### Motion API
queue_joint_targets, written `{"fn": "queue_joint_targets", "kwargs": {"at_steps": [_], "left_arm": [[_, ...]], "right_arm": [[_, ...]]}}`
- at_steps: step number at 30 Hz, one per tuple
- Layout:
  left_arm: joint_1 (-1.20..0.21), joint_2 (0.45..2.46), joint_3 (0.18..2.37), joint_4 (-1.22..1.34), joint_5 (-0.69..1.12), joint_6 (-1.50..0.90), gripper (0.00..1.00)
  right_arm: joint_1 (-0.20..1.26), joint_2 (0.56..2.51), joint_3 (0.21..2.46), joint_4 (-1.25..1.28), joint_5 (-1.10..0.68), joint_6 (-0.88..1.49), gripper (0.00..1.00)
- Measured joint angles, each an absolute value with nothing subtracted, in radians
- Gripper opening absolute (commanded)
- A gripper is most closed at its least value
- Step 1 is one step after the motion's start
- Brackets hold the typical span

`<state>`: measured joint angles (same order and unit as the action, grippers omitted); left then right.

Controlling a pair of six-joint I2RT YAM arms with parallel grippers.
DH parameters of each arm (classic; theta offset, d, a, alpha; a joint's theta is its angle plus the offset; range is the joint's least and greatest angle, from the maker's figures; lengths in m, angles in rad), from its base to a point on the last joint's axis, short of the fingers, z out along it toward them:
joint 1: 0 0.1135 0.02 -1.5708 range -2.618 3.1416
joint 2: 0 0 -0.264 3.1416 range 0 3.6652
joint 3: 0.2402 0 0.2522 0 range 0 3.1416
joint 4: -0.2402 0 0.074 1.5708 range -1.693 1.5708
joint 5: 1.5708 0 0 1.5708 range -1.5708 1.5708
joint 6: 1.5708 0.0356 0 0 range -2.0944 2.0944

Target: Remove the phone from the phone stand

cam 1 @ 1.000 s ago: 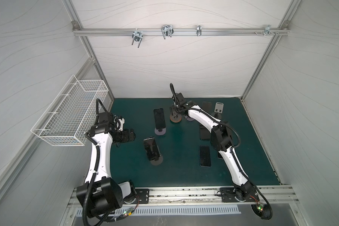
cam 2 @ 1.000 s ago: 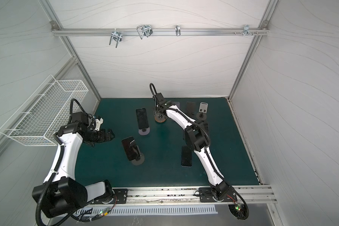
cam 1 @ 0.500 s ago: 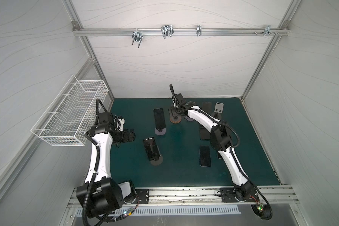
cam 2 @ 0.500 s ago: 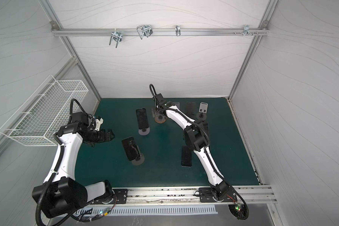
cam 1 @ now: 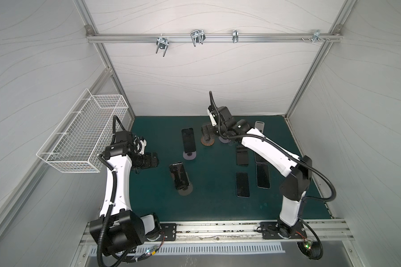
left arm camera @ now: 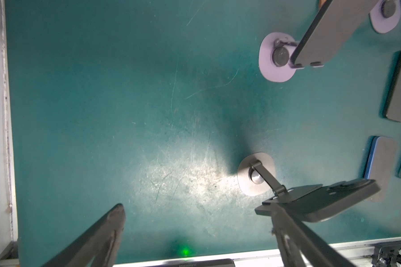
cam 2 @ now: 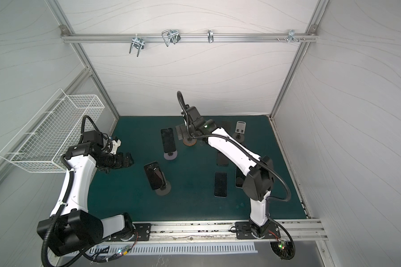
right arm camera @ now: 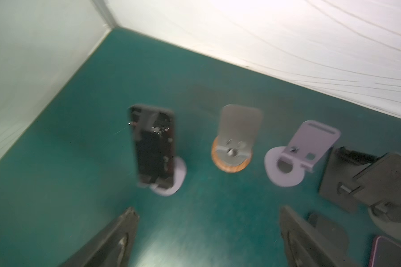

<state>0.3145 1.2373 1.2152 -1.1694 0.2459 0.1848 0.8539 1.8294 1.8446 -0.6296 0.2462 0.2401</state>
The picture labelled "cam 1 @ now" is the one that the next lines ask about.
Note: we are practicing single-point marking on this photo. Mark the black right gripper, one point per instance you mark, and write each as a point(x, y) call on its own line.
point(210, 129)

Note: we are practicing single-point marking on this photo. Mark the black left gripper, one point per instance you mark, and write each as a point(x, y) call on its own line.
point(152, 160)

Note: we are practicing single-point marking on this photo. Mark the copper base phone stand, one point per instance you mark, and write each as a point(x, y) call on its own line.
point(207, 140)

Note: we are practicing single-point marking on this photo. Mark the purple round phone stand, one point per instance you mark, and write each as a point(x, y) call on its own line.
point(224, 141)

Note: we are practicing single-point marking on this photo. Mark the black phone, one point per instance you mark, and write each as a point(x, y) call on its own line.
point(189, 142)
point(262, 176)
point(242, 158)
point(179, 176)

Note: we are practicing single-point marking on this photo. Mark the silver round phone stand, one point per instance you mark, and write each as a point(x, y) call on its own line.
point(259, 125)

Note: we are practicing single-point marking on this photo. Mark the white edged phone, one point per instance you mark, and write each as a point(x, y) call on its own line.
point(259, 159)

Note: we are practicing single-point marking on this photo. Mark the blue edged phone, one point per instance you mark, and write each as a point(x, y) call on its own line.
point(242, 185)

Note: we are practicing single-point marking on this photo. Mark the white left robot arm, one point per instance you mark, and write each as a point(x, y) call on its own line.
point(118, 228)

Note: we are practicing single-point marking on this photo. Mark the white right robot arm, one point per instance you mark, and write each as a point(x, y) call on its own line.
point(294, 169)

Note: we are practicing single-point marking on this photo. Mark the grey round stand back left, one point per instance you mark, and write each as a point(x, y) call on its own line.
point(189, 155)

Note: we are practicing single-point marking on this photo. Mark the dark grey round stand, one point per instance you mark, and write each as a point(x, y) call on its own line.
point(186, 191)

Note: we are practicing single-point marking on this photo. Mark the white vent strip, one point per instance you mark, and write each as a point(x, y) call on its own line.
point(221, 249)

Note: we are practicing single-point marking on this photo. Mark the middle metal u-bolt clamp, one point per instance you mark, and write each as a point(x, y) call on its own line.
point(197, 37)

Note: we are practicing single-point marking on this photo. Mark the metal u-bolt clamp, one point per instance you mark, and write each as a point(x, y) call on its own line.
point(197, 37)
point(162, 44)

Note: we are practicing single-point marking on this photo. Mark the left metal u-bolt clamp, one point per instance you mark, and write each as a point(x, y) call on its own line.
point(162, 44)

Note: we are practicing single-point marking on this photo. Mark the small metal hook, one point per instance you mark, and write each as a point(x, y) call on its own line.
point(235, 36)

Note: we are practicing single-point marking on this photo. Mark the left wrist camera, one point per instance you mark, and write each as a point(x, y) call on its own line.
point(140, 144)

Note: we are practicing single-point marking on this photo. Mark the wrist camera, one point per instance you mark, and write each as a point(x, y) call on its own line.
point(223, 113)
point(140, 144)

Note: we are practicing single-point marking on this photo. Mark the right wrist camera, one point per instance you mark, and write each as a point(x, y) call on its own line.
point(223, 113)

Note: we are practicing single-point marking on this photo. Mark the white wire basket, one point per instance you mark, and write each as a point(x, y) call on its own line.
point(85, 131)

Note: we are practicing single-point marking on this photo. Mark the left black mount plate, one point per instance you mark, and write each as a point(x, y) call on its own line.
point(163, 232)

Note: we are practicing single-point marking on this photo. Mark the black mount plate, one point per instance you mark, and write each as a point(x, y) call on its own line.
point(163, 232)
point(274, 230)

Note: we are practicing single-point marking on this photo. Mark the right black mount plate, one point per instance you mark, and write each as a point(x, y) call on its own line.
point(274, 230)

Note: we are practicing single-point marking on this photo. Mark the aluminium cross rail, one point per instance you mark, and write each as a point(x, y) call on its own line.
point(94, 37)

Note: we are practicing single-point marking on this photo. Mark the right metal bracket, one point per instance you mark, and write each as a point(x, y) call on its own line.
point(316, 38)

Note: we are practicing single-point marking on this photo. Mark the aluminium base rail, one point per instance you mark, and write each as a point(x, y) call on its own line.
point(245, 231)

